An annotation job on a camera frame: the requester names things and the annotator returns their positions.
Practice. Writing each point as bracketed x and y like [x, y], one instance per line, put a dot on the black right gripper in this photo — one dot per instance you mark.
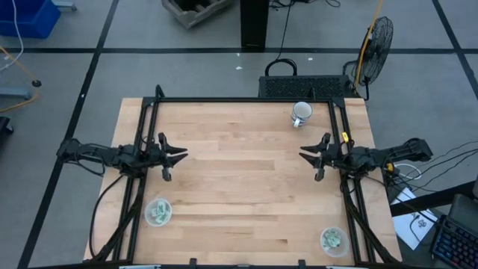
[334, 157]

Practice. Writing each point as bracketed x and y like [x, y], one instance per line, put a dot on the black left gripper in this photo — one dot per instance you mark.
[157, 156]

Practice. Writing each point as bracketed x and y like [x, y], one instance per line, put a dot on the white green sweetener packet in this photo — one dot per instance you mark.
[163, 214]
[158, 206]
[336, 241]
[156, 219]
[328, 234]

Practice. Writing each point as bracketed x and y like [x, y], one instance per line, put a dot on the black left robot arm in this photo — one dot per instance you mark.
[108, 155]

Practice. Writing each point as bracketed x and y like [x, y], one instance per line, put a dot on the yellow label tag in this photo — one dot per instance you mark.
[345, 137]

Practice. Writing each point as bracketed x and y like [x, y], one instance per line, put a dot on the blue white patterned mug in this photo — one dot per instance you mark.
[301, 114]

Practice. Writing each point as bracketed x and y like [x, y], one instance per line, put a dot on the black perforated equipment case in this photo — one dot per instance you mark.
[304, 86]

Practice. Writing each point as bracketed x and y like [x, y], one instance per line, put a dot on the clear plastic bowl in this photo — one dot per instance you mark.
[343, 248]
[149, 220]

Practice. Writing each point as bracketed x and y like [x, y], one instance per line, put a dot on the white paper sheet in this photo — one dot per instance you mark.
[407, 224]

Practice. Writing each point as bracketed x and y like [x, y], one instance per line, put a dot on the black floor fan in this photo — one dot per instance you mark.
[377, 48]

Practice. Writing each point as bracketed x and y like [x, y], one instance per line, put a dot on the wooden pallet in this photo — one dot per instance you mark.
[194, 13]

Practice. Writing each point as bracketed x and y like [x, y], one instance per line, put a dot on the black computer tower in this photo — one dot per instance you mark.
[254, 22]

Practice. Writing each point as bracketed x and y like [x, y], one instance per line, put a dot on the black round floor puck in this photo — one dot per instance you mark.
[36, 83]

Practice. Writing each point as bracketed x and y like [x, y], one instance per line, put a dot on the dark grey laptop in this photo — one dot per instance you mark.
[465, 211]

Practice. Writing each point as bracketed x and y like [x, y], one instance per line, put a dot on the black backlit keyboard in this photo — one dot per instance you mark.
[455, 243]

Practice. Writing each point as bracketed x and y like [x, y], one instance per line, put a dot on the grey metal stand foot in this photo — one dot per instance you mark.
[65, 4]
[15, 93]

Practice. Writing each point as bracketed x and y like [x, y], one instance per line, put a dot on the black floor object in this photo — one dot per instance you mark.
[5, 126]

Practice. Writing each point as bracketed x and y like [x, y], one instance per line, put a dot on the blue plastic bin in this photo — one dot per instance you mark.
[26, 18]

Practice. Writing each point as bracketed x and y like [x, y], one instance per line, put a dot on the black aluminium table frame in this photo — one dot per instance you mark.
[242, 99]

